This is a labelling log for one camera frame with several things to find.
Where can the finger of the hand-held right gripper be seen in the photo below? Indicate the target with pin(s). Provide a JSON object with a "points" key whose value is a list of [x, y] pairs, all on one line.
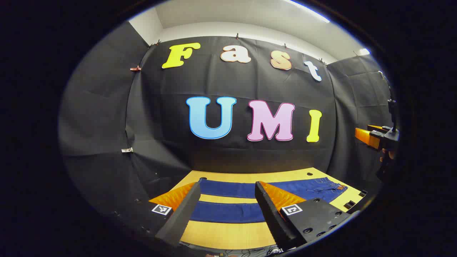
{"points": [[366, 137]]}

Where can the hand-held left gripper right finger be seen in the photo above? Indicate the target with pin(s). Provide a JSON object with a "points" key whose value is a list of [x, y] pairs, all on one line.
{"points": [[273, 217]]}

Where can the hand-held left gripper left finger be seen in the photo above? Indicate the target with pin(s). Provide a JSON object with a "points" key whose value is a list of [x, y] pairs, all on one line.
{"points": [[182, 214]]}

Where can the blue denim jeans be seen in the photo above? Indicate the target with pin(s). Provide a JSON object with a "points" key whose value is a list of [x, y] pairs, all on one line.
{"points": [[228, 212]]}

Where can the silver metal clip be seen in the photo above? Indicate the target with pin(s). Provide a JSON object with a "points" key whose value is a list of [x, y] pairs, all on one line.
{"points": [[127, 150]]}

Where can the ceiling light strip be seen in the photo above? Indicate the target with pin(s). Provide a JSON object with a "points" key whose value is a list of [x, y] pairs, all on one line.
{"points": [[364, 51]]}

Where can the black backdrop cloth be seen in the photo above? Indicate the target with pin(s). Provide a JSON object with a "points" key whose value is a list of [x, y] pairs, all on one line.
{"points": [[221, 89]]}

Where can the red clip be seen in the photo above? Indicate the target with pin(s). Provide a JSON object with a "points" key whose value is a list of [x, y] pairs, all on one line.
{"points": [[135, 68]]}

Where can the black table edge bracket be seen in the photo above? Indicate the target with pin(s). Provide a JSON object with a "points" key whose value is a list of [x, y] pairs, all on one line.
{"points": [[363, 193], [349, 205]]}

